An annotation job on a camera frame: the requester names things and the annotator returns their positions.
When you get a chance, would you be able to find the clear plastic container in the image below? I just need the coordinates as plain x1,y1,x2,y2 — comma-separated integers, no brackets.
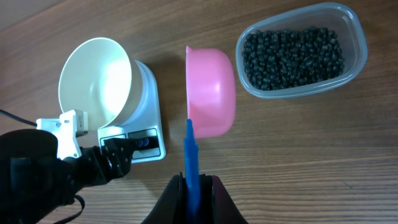
236,2,368,99

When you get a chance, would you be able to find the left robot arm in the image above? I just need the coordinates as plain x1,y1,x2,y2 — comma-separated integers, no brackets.
1,129,137,223

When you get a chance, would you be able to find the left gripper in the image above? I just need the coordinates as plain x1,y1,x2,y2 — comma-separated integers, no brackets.
55,138,137,190

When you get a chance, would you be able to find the white digital kitchen scale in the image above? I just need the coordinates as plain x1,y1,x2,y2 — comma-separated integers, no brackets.
98,60,166,164

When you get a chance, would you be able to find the pink scoop blue handle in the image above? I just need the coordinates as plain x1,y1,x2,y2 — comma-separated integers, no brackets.
184,46,236,223

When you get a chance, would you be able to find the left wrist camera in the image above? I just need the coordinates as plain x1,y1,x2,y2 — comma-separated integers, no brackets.
36,110,88,159

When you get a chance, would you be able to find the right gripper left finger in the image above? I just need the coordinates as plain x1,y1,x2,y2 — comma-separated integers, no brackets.
142,173,187,224

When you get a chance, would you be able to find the white bowl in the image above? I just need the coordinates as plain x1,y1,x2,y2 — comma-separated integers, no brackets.
58,37,144,131

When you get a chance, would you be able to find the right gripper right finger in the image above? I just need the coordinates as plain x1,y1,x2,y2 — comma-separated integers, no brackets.
198,174,248,224

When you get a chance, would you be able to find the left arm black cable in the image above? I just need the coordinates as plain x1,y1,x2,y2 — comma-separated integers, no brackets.
0,109,38,128

